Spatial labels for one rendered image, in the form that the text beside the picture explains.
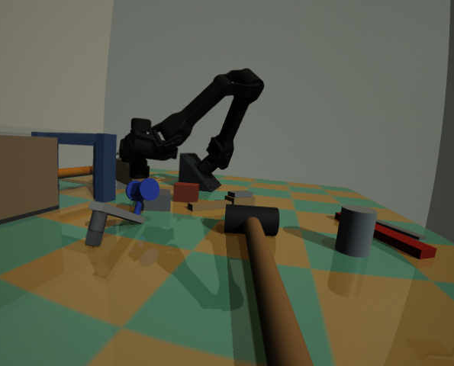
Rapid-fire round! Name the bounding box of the grey cylinder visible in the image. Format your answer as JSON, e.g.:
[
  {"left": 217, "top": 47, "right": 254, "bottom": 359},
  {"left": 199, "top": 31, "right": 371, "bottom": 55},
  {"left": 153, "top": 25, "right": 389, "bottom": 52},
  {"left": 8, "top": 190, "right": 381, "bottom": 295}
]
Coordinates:
[{"left": 335, "top": 204, "right": 378, "bottom": 258}]

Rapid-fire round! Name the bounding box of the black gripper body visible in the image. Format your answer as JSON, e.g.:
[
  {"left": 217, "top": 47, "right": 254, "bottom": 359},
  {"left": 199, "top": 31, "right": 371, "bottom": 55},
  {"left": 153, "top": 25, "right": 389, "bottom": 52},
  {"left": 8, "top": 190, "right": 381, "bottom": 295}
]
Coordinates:
[{"left": 130, "top": 118, "right": 151, "bottom": 179}]

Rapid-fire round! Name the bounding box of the black mallet with brown handle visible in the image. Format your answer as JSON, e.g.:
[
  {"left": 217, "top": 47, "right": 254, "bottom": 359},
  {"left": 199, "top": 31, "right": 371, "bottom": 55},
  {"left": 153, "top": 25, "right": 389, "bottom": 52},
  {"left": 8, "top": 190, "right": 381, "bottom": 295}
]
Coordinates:
[{"left": 224, "top": 204, "right": 314, "bottom": 366}]

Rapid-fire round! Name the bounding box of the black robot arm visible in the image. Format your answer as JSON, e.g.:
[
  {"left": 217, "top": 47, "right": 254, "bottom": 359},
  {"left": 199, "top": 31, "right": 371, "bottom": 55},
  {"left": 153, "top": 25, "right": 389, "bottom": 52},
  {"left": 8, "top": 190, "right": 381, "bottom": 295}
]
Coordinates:
[{"left": 119, "top": 69, "right": 264, "bottom": 178}]

